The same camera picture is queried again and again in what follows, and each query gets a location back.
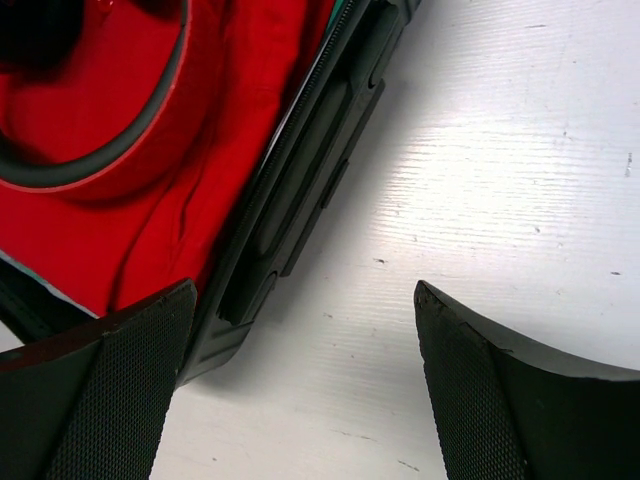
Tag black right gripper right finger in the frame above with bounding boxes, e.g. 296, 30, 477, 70
414, 281, 639, 479

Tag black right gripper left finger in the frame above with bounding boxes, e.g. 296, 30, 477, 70
1, 279, 196, 479

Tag green jacket with orange letter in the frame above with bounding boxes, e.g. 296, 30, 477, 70
0, 0, 361, 311

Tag red polo shirt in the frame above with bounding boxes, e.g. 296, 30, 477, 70
0, 0, 341, 321

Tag black suitcase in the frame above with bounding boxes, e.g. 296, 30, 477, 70
1, 1, 418, 382

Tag red black headphones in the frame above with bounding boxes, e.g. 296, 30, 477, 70
1, 1, 222, 206

